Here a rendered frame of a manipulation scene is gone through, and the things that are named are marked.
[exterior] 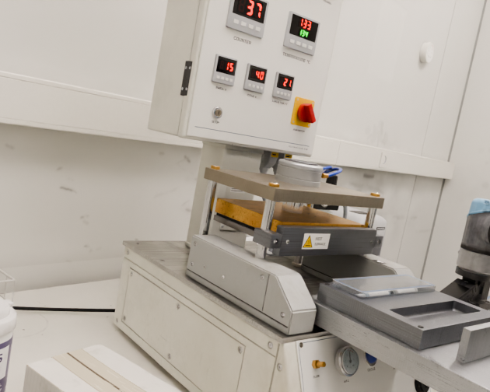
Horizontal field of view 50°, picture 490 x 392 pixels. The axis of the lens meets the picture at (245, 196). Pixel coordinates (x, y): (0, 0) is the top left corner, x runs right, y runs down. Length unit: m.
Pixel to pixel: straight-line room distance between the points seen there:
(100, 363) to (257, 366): 0.21
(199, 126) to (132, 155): 0.46
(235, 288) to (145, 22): 0.78
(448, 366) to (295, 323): 0.20
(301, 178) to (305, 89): 0.26
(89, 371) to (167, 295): 0.23
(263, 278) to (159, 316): 0.27
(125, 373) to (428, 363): 0.38
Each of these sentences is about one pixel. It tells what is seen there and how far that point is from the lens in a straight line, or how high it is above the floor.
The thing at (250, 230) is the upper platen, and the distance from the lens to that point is 0.85.
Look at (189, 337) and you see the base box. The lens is 0.88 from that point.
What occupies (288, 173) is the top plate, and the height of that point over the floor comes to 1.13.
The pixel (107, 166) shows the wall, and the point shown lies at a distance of 1.33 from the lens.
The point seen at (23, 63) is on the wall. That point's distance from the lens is 1.19.
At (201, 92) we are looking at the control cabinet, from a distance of 0.93.
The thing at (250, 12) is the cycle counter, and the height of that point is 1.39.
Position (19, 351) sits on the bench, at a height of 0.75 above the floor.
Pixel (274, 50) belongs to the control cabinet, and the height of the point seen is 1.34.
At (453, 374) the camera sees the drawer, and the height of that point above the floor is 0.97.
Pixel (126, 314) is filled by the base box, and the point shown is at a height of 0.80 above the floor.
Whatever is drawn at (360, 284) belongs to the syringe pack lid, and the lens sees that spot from 0.76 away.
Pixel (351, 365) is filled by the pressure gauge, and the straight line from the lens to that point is 0.79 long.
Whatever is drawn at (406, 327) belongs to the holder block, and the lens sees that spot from 0.68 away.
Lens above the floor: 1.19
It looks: 7 degrees down
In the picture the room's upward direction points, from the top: 10 degrees clockwise
